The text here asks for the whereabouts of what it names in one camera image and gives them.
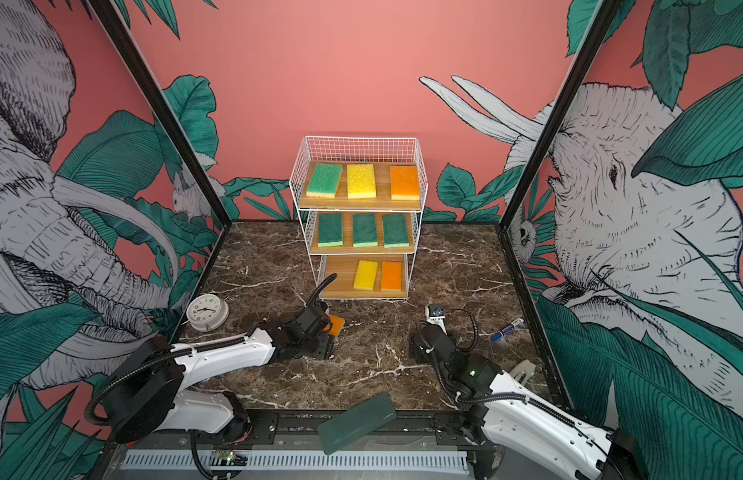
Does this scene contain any orange sponge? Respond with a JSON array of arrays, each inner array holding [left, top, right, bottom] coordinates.
[[381, 261, 403, 292], [326, 314, 346, 337], [389, 165, 421, 202]]

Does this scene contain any yellow sponge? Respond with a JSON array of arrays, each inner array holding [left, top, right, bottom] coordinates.
[[354, 260, 379, 291], [347, 163, 377, 199]]

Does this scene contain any dark green sponge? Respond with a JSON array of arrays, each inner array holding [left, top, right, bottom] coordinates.
[[353, 213, 379, 248], [383, 214, 411, 248], [318, 213, 344, 248]]

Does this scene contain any bright green sponge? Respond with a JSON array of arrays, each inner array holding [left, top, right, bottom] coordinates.
[[305, 163, 344, 198]]

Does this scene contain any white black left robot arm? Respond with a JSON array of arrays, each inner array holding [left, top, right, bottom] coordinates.
[[85, 300, 345, 444]]

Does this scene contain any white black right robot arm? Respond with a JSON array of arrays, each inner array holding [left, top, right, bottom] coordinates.
[[411, 304, 649, 479]]

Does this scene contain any blue marker pen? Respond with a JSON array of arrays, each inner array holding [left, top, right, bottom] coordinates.
[[491, 318, 525, 342]]

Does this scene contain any white stapler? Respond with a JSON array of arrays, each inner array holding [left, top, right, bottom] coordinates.
[[509, 359, 537, 385]]

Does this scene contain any large dark green foam block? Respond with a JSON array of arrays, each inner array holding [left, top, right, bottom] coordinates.
[[317, 393, 397, 455]]

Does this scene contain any white alarm clock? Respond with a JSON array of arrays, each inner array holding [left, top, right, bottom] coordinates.
[[186, 294, 230, 333]]

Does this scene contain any white ribbed front rail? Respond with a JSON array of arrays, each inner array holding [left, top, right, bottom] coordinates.
[[120, 450, 469, 474]]

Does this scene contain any white wire three-tier shelf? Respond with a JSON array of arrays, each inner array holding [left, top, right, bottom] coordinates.
[[290, 136, 429, 300]]

